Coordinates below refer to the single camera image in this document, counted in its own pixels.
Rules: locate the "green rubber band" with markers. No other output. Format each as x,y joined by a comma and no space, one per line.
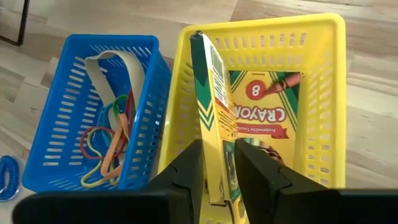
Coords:
114,105

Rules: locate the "yellow plastic basket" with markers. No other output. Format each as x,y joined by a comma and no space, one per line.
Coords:
264,26

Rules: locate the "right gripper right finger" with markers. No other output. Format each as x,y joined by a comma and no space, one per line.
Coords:
273,199

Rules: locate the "orange rubber band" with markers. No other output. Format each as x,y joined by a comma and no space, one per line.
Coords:
119,130

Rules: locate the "blue plastic basket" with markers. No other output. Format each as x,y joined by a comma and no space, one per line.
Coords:
109,39

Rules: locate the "large yellow rubber band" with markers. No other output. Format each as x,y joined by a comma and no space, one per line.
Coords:
93,183

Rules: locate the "wide white rubber band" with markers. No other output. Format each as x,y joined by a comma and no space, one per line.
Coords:
130,68

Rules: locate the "Crayola crayon box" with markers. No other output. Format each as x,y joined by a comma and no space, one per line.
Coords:
214,124
264,124

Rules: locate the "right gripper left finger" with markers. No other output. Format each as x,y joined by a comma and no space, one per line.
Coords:
180,199

